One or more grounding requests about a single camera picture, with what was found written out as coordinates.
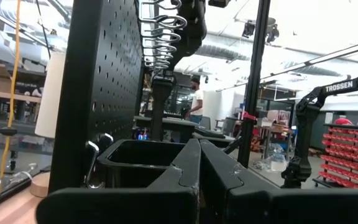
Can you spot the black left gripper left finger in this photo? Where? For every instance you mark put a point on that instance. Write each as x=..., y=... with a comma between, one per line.
x=166, y=205

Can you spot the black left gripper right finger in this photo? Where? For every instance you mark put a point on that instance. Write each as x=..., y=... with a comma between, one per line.
x=259, y=205

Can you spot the black metal pegboard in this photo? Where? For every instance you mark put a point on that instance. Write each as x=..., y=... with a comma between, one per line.
x=82, y=93

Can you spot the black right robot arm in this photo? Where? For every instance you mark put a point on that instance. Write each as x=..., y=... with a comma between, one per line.
x=304, y=130

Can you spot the silver curved peg hook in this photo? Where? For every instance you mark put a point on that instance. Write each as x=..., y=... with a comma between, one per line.
x=98, y=152
x=110, y=136

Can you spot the black plastic pegboard bin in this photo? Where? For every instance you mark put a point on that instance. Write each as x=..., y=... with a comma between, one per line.
x=126, y=174

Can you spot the red parts bin rack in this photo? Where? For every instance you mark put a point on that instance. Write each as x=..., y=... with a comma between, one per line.
x=346, y=155

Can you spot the person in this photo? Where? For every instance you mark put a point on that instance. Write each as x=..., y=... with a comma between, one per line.
x=197, y=99

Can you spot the white shade wooden base lamp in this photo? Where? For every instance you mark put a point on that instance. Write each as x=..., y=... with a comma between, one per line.
x=50, y=93

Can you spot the thin black pole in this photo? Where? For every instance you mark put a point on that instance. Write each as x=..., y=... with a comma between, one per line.
x=43, y=31

